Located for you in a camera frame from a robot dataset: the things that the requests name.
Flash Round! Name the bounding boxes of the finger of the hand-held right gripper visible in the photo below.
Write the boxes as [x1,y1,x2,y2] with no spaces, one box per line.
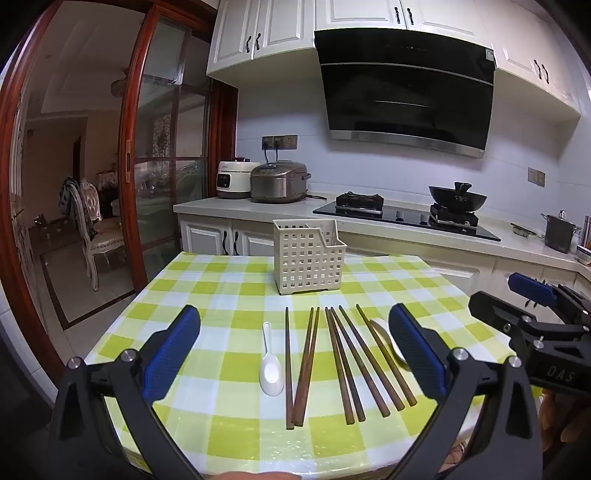
[508,272,561,308]
[468,292,539,336]

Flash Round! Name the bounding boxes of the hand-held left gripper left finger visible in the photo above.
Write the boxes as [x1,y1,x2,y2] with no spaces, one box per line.
[48,305,206,480]

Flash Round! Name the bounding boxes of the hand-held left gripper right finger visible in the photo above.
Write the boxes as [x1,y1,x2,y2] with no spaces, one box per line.
[388,303,543,480]

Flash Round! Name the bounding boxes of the white ceramic spoon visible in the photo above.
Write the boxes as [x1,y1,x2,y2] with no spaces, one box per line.
[369,318,411,370]

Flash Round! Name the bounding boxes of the small white spoon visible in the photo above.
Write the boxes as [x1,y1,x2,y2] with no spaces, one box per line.
[259,322,284,396]

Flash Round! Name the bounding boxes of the bunch of wooden chopsticks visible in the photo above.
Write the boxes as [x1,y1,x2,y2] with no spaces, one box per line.
[284,304,417,431]

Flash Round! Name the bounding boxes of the cream perforated utensil basket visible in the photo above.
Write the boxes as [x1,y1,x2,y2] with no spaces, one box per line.
[272,219,348,296]

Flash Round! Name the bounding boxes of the person's right hand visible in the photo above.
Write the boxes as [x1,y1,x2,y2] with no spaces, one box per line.
[540,390,589,467]

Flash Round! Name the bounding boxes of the person's left hand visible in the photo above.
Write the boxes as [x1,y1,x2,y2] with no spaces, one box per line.
[217,472,289,480]

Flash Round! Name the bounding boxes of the steel stock pot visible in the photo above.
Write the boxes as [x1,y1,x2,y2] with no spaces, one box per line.
[541,210,581,254]

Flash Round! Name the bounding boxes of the green checked tablecloth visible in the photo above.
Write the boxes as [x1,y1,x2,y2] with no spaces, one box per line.
[85,251,546,480]

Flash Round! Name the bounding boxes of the black burner grate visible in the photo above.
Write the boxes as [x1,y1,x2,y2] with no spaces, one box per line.
[335,191,385,215]
[429,205,481,229]

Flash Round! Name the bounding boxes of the black wok with lid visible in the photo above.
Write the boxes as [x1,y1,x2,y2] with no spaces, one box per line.
[428,181,489,214]

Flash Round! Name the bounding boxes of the white base cabinets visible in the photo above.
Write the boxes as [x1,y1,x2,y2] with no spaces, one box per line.
[178,215,578,301]

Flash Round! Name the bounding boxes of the black glass gas cooktop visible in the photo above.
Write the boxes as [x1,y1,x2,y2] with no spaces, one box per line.
[313,194,502,243]

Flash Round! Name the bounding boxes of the white carved dining chair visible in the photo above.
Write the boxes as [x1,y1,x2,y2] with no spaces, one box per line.
[81,180,103,222]
[69,187,125,291]

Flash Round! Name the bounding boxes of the white pressure cooker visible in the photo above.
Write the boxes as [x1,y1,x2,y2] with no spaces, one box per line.
[216,158,262,200]

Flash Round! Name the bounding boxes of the white tall cabinet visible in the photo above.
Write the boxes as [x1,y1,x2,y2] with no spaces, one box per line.
[9,92,49,333]

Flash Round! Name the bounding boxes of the striped cloth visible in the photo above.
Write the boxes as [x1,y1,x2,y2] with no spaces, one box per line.
[58,176,84,217]

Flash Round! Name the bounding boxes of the red framed sliding glass door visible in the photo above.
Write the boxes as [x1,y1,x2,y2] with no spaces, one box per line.
[117,0,238,296]

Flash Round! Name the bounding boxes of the grey rice cooker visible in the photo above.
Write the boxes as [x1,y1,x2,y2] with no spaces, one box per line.
[250,160,312,204]

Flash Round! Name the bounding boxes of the black range hood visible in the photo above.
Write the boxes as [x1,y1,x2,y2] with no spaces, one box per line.
[314,28,496,159]

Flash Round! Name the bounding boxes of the ceiling lamp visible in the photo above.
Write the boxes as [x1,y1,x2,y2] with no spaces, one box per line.
[111,69,139,97]

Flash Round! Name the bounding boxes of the red wooden door frame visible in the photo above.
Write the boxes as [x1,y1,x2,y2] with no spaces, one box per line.
[0,0,79,384]

